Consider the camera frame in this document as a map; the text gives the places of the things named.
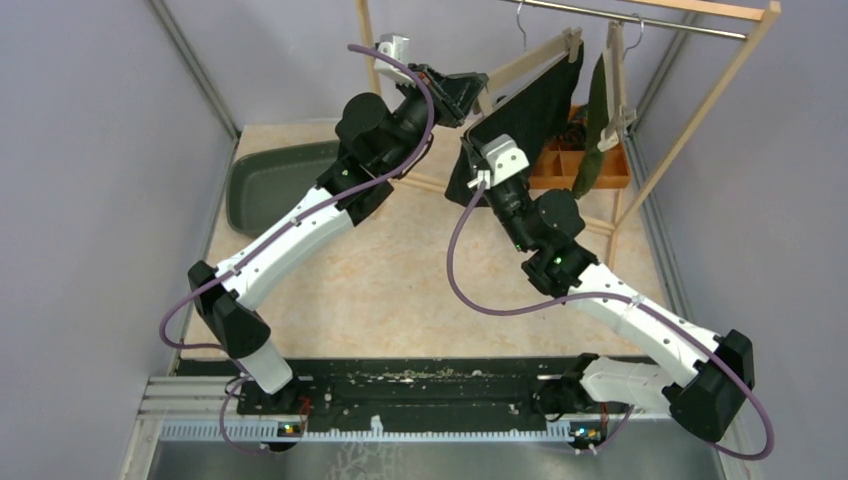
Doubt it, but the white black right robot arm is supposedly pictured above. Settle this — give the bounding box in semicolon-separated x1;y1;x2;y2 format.
461;135;755;443

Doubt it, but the orange wooden compartment tray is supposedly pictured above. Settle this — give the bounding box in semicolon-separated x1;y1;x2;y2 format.
529;105;631;190

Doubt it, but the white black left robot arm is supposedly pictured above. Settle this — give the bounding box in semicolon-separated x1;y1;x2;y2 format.
188;64;488;414

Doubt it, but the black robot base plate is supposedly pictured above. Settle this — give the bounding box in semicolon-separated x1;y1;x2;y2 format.
176;356;629;446

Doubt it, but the green underwear with cream waistband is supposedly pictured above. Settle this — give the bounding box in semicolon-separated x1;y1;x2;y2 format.
571;56;609;199

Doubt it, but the wrist white camera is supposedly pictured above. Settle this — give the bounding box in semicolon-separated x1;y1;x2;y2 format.
374;33;414;86
467;134;529;190

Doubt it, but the black striped garment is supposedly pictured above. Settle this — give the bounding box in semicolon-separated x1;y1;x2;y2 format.
444;46;585;206

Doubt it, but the beige clip hanger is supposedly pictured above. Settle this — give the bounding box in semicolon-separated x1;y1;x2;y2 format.
597;13;645;152
472;26;584;120

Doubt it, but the grey-green plastic tub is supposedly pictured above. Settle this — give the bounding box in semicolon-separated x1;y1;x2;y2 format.
225;140;339;238

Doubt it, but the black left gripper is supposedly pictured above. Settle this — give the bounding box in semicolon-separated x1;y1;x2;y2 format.
384;63;489;176

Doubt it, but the aluminium front rail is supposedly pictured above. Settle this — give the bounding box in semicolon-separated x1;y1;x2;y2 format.
139;370;627;445

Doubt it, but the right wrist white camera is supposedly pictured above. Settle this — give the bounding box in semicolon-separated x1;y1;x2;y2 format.
467;134;529;190

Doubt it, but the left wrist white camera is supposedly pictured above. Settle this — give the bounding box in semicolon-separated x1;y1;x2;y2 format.
374;33;414;86

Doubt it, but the dark rolled sock centre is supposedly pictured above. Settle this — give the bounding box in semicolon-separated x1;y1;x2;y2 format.
546;123;587;151

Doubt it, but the light wooden clothes rack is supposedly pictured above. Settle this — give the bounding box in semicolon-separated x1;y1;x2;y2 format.
354;0;783;270

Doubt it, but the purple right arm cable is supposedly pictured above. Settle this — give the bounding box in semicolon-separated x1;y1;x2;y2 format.
446;178;776;462

